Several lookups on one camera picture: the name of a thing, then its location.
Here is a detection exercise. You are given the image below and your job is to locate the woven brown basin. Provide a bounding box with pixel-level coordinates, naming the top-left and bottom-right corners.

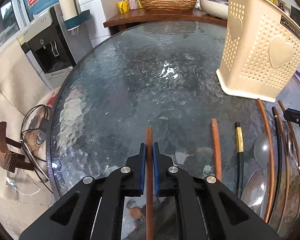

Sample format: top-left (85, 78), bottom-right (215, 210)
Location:
top-left (139, 0), bottom-right (197, 11)

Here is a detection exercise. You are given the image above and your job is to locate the large steel spoon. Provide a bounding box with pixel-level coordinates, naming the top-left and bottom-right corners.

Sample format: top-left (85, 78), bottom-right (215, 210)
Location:
top-left (241, 133), bottom-right (270, 212)

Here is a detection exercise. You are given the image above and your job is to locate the thin wooden chopstick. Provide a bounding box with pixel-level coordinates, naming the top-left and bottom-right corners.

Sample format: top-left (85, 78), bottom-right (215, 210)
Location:
top-left (275, 108), bottom-right (290, 233)

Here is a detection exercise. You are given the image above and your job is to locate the yellow mug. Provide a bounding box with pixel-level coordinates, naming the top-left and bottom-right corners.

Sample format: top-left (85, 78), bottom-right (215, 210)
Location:
top-left (117, 0), bottom-right (129, 14)

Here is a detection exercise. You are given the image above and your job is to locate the long curved wooden chopstick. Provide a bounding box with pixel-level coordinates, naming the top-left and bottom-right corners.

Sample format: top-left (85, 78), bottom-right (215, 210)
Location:
top-left (256, 98), bottom-right (275, 223)

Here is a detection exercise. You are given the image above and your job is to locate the white cable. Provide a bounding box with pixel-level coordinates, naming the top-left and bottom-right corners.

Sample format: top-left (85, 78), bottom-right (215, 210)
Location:
top-left (6, 172), bottom-right (42, 197)

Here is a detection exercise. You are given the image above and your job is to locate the water dispenser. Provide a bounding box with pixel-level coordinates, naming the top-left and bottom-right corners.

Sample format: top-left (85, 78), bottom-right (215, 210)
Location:
top-left (21, 3), bottom-right (93, 89)

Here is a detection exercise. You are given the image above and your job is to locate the round glass table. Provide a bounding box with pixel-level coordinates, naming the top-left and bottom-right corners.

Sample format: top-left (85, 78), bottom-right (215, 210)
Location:
top-left (46, 20), bottom-right (300, 240)

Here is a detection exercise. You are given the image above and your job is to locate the black gold-banded chopstick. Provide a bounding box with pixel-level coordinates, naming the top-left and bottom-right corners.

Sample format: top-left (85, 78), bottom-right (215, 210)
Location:
top-left (235, 122), bottom-right (244, 198)

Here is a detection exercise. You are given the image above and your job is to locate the black cable bundle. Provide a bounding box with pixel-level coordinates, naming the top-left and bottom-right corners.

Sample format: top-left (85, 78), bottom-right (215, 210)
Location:
top-left (20, 104), bottom-right (54, 193)

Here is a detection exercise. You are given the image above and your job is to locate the cream plastic utensil basket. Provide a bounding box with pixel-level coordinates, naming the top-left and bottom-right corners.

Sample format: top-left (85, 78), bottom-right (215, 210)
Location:
top-left (216, 0), bottom-right (300, 102)

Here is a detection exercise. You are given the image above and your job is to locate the wooden stool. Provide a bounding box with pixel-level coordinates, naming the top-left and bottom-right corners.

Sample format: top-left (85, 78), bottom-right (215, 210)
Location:
top-left (0, 121), bottom-right (34, 173)

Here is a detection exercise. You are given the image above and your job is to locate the wooden counter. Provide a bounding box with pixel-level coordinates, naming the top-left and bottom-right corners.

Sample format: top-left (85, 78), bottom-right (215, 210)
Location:
top-left (103, 9), bottom-right (227, 36)

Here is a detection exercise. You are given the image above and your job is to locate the white cooking pot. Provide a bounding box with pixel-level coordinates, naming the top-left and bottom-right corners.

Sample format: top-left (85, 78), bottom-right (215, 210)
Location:
top-left (200, 0), bottom-right (228, 20)

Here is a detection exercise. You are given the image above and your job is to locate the black thin chopstick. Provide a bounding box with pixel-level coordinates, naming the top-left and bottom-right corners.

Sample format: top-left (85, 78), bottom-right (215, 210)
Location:
top-left (271, 106), bottom-right (282, 207)

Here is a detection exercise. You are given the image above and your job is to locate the brown wooden chopstick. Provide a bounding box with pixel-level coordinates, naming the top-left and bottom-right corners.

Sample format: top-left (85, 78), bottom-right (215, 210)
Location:
top-left (146, 126), bottom-right (153, 240)
top-left (211, 118), bottom-right (222, 181)

